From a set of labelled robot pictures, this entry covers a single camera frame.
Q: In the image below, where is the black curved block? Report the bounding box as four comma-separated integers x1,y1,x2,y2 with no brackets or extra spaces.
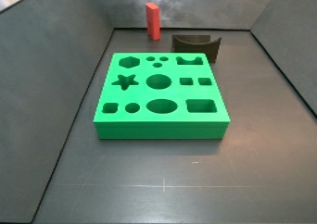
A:
173,35,222,63

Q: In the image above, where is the green foam shape board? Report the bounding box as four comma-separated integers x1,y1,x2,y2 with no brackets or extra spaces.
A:
93,53,231,139

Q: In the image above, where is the red square-circle peg object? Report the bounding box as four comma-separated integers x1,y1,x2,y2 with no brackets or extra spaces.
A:
146,2,161,41

